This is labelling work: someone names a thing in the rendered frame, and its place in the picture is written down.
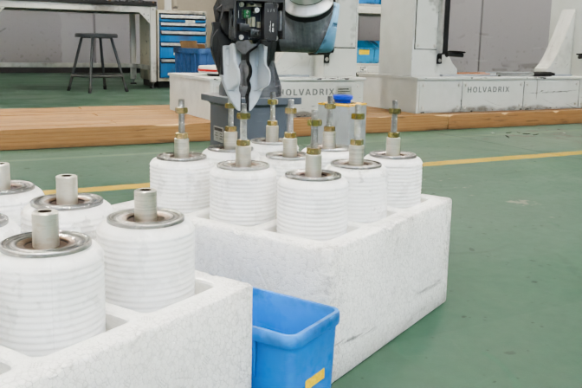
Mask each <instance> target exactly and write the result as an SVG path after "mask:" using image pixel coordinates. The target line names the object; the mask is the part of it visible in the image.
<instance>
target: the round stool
mask: <svg viewBox="0 0 582 388"><path fill-rule="evenodd" d="M74 37H80V41H79V45H78V49H77V52H76V56H75V59H74V66H73V70H72V74H71V75H70V76H71V77H70V81H69V84H68V89H67V90H68V91H70V89H71V85H72V81H73V78H74V77H82V78H89V88H88V93H89V94H91V93H92V78H103V89H107V85H106V78H119V77H121V79H122V81H123V84H124V88H125V91H126V92H129V91H128V88H127V86H126V81H125V78H124V75H123V72H122V68H121V66H120V60H119V57H118V54H117V51H116V48H115V45H114V41H113V38H118V35H117V34H104V33H75V34H74ZM83 38H91V51H90V69H89V73H84V74H75V73H74V71H75V68H76V64H77V61H78V57H79V53H80V49H81V43H82V39H83ZM94 38H99V40H100V58H101V67H102V74H100V73H93V56H94ZM101 38H108V39H110V40H111V43H112V46H113V52H114V54H115V57H116V61H117V63H118V67H119V70H120V74H105V67H104V57H103V48H102V39H101Z"/></svg>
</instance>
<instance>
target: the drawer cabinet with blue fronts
mask: <svg viewBox="0 0 582 388"><path fill-rule="evenodd" d="M139 40H140V64H145V65H149V22H147V20H146V19H145V18H144V17H143V16H142V15H141V14H139ZM180 41H197V44H205V47H206V48H207V12H202V11H182V10H156V70H157V82H154V87H170V76H169V75H168V73H176V69H175V53H173V48H181V45H180ZM140 78H141V79H144V85H147V86H151V87H152V82H150V70H148V69H142V68H141V69H140Z"/></svg>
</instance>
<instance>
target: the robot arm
mask: <svg viewBox="0 0 582 388"><path fill-rule="evenodd" d="M213 10H214V16H215V22H212V23H211V26H212V31H211V35H210V52H211V55H212V57H213V60H214V62H215V65H216V68H217V72H218V74H219V75H220V78H221V81H220V85H219V95H221V96H228V97H229V99H230V101H231V103H232V104H233V106H234V107H235V108H236V110H237V111H242V97H243V98H245V100H246V104H247V110H248V111H251V110H252V108H253V107H254V106H255V104H256V102H257V101H258V100H259V98H270V92H275V97H280V96H281V82H280V79H279V76H278V73H277V70H276V67H275V52H292V53H315V54H318V53H329V52H331V51H332V50H333V48H334V44H335V38H336V32H337V25H338V19H339V12H340V5H339V4H338V3H336V2H334V1H333V0H216V3H215V5H214V7H213Z"/></svg>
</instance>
